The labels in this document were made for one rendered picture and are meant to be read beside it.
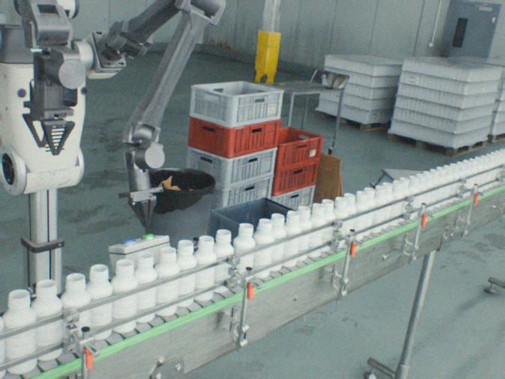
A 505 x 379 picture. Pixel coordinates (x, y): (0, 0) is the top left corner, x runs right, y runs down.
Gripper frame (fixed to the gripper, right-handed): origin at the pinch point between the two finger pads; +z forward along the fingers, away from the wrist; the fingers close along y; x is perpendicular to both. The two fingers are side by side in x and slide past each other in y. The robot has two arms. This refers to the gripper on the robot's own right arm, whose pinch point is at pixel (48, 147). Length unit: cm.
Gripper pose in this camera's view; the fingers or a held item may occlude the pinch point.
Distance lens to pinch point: 126.7
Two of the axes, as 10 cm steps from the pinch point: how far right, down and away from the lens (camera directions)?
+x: 7.0, -1.6, 7.0
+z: -1.1, 9.4, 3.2
